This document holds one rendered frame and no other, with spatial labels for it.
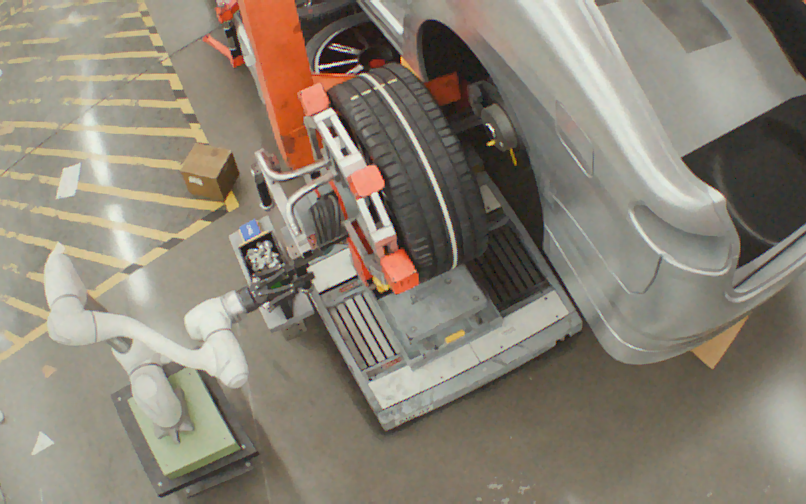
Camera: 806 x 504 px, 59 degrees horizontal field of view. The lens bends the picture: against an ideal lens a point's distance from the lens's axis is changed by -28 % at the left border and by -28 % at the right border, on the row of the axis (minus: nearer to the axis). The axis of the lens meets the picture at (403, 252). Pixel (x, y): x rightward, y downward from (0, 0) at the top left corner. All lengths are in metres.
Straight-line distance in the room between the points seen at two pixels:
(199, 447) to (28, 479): 1.22
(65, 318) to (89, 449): 1.32
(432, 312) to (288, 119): 0.84
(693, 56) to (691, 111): 0.25
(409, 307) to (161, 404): 1.06
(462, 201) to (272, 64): 0.78
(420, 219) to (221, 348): 0.67
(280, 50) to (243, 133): 1.41
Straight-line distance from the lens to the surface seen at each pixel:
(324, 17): 4.06
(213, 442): 3.13
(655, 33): 3.16
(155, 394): 2.96
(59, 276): 2.63
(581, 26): 2.10
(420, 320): 3.35
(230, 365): 2.65
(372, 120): 2.62
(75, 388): 3.93
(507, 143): 2.95
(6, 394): 4.17
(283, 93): 3.08
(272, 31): 2.86
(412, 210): 2.60
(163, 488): 3.22
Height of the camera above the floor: 3.16
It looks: 57 degrees down
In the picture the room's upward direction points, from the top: 12 degrees counter-clockwise
